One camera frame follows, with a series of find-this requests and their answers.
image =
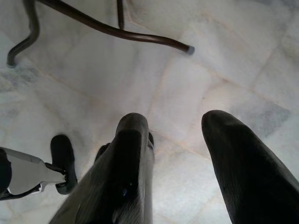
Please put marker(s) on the dark brown metal chair leg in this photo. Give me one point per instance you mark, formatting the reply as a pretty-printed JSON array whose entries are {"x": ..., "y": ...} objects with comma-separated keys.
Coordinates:
[
  {"x": 120, "y": 12},
  {"x": 130, "y": 35},
  {"x": 30, "y": 30}
]

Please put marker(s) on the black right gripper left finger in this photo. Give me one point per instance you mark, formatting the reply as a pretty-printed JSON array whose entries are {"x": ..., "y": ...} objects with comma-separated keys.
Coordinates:
[{"x": 126, "y": 168}]

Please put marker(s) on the black robot foot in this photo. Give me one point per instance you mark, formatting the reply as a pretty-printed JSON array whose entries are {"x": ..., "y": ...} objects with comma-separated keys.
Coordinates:
[{"x": 62, "y": 154}]

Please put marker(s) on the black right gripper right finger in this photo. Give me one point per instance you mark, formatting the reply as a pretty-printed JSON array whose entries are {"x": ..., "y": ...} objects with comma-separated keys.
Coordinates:
[{"x": 247, "y": 172}]

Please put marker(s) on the silver robot lower leg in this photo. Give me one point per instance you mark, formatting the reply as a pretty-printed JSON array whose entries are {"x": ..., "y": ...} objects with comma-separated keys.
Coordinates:
[{"x": 25, "y": 173}]

